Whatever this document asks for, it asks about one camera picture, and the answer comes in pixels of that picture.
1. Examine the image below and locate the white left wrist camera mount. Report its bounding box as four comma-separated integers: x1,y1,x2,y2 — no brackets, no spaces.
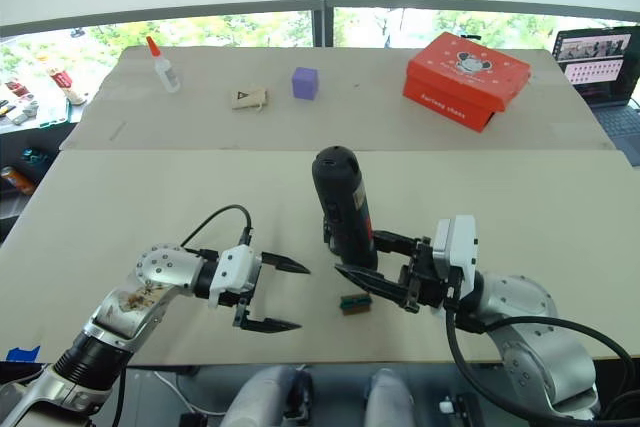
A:
208,244,264,310

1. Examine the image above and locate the grey rounded shape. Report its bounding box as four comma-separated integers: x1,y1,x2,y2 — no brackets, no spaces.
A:
223,365,312,427
363,367,417,427

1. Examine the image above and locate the red shoe box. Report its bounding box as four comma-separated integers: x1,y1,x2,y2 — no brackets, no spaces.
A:
402,31,533,135

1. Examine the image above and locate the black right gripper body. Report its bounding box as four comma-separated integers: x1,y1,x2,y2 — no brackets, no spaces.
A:
397,234,450,314

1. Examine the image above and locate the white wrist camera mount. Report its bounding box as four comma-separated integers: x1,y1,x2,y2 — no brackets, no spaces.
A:
431,214,480,298
208,244,264,310

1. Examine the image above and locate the blue tape piece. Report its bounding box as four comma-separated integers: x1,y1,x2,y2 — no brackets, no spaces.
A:
5,344,43,364

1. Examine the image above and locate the glue bottle with orange cap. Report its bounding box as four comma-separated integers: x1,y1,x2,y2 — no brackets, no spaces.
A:
145,35,183,95

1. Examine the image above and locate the black electric screwdriver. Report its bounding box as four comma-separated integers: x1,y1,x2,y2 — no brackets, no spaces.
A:
311,144,380,272

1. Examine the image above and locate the orange drink can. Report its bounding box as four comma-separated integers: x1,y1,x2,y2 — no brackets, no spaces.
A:
0,164,38,198

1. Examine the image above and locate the small brown cardboard piece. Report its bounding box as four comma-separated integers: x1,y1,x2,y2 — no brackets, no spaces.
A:
341,297,373,318

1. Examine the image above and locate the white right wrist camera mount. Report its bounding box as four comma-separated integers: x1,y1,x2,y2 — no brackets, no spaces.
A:
431,214,480,298

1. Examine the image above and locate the open laptop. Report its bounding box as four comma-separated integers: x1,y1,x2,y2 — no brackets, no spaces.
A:
551,25,640,168

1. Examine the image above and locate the purple cube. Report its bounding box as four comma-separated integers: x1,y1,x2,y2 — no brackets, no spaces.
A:
291,66,321,102

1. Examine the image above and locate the white cable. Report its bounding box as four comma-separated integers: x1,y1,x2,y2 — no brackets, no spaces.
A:
151,370,227,419

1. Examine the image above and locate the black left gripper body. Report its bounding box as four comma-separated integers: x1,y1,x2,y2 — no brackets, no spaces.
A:
216,250,267,329

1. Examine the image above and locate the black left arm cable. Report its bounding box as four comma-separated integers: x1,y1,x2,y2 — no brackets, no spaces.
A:
178,203,254,261

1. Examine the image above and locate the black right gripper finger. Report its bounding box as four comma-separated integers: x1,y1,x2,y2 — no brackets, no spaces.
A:
372,229,432,255
332,263,420,313

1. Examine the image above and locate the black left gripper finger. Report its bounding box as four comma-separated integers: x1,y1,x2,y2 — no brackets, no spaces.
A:
232,301,304,337
260,250,313,277

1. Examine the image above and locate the bottle with red label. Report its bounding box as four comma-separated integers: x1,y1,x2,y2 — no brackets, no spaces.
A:
46,62,88,108

